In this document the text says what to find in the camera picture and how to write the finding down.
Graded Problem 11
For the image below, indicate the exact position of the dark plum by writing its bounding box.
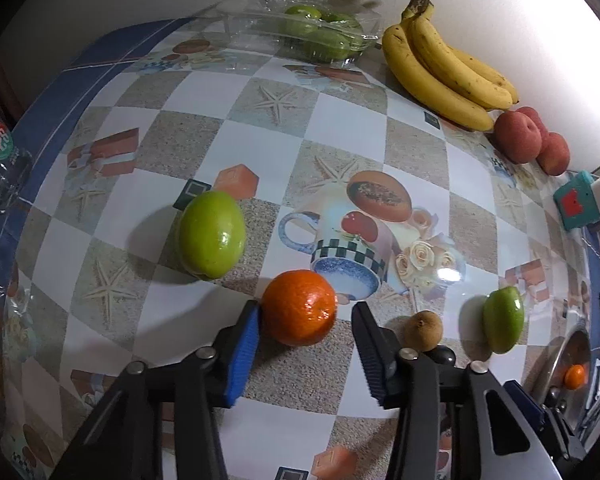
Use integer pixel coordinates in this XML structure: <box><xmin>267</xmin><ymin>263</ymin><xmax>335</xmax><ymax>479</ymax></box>
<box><xmin>424</xmin><ymin>344</ymin><xmax>456</xmax><ymax>367</ymax></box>

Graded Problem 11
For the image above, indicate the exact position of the checkered plastic tablecloth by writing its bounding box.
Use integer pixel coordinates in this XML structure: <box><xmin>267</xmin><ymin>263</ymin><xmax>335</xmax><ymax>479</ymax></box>
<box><xmin>0</xmin><ymin>23</ymin><xmax>591</xmax><ymax>479</ymax></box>

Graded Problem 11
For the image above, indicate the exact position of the red apple middle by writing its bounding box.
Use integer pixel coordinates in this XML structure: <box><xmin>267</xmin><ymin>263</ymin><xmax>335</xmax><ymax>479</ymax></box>
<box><xmin>536</xmin><ymin>132</ymin><xmax>570</xmax><ymax>176</ymax></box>

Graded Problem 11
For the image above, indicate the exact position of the red apple front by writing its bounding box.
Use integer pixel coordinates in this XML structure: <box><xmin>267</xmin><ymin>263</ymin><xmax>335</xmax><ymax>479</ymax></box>
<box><xmin>493</xmin><ymin>112</ymin><xmax>542</xmax><ymax>164</ymax></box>

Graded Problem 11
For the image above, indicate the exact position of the red apple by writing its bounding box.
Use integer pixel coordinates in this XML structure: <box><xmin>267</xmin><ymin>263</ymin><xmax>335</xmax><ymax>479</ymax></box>
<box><xmin>536</xmin><ymin>132</ymin><xmax>570</xmax><ymax>176</ymax></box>
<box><xmin>493</xmin><ymin>112</ymin><xmax>542</xmax><ymax>164</ymax></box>

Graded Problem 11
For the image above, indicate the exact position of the round steel tray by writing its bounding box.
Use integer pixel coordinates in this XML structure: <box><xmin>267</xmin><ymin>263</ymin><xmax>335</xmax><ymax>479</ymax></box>
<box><xmin>531</xmin><ymin>310</ymin><xmax>591</xmax><ymax>430</ymax></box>

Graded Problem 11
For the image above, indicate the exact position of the clear plastic fruit box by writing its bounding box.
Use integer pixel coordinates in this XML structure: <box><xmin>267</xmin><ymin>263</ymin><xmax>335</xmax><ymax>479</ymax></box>
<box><xmin>213</xmin><ymin>0</ymin><xmax>381</xmax><ymax>68</ymax></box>

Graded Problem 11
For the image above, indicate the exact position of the small green guava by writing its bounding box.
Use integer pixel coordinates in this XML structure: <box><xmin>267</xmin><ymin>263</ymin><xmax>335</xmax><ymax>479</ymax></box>
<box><xmin>482</xmin><ymin>286</ymin><xmax>524</xmax><ymax>354</ymax></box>

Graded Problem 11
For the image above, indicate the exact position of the orange tangerine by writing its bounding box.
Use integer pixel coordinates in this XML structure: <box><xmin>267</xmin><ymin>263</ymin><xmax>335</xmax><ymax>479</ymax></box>
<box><xmin>260</xmin><ymin>270</ymin><xmax>337</xmax><ymax>347</ymax></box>

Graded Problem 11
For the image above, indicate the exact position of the brown longan fruit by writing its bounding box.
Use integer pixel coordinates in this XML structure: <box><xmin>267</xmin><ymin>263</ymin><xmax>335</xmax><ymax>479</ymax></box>
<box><xmin>404</xmin><ymin>310</ymin><xmax>443</xmax><ymax>352</ymax></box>

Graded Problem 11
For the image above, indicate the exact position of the teal plastic basket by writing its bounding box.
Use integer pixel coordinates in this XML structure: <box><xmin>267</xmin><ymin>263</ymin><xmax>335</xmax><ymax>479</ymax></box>
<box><xmin>553</xmin><ymin>171</ymin><xmax>600</xmax><ymax>231</ymax></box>

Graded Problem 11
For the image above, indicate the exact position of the yellow banana bunch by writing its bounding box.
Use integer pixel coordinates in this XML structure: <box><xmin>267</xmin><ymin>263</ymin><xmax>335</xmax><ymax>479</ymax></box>
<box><xmin>381</xmin><ymin>0</ymin><xmax>519</xmax><ymax>132</ymax></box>

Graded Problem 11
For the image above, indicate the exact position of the large green guava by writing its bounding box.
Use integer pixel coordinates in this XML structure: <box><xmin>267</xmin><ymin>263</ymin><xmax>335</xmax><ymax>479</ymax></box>
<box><xmin>175</xmin><ymin>191</ymin><xmax>246</xmax><ymax>280</ymax></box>

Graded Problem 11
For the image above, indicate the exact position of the tangerine in tray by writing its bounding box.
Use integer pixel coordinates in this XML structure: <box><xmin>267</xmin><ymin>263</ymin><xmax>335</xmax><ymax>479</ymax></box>
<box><xmin>564</xmin><ymin>363</ymin><xmax>588</xmax><ymax>391</ymax></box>

